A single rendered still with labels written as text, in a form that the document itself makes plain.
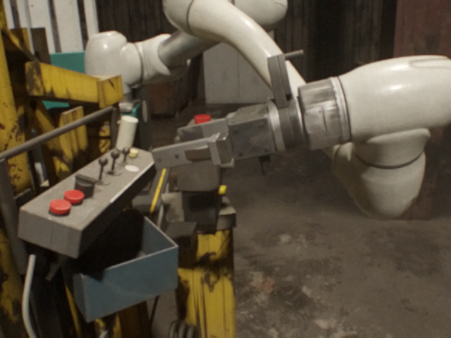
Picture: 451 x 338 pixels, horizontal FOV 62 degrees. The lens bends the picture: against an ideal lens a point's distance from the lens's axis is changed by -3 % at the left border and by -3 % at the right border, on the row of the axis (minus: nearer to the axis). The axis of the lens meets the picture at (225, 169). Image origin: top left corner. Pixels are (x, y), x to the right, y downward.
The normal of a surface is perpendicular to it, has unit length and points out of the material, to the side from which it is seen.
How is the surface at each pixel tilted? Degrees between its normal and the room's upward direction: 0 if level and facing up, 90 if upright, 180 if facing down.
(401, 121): 107
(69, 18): 90
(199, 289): 90
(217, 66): 90
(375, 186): 117
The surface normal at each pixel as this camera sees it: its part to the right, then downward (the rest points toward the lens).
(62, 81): 0.99, 0.01
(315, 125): -0.14, 0.30
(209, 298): 0.23, 0.33
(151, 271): 0.61, 0.33
